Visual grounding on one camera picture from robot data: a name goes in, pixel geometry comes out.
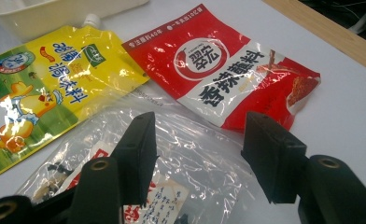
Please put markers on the clear plastic bag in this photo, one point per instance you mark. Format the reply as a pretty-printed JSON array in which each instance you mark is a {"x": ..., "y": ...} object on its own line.
[{"x": 196, "y": 149}]

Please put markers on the yellow spout seasoning pouch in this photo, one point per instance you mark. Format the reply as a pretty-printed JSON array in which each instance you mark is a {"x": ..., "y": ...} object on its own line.
[{"x": 78, "y": 77}]

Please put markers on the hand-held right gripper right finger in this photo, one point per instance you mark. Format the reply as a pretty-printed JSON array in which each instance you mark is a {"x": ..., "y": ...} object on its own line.
[{"x": 271, "y": 155}]

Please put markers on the red seasoning packet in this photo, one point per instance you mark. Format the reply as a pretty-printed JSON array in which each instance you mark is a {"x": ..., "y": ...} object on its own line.
[{"x": 203, "y": 62}]

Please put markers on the white plastic basket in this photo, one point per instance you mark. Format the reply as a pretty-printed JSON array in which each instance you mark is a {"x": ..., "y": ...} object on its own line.
[{"x": 47, "y": 15}]

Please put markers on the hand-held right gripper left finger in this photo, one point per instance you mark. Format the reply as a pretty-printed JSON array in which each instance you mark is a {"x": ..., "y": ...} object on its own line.
[{"x": 134, "y": 155}]

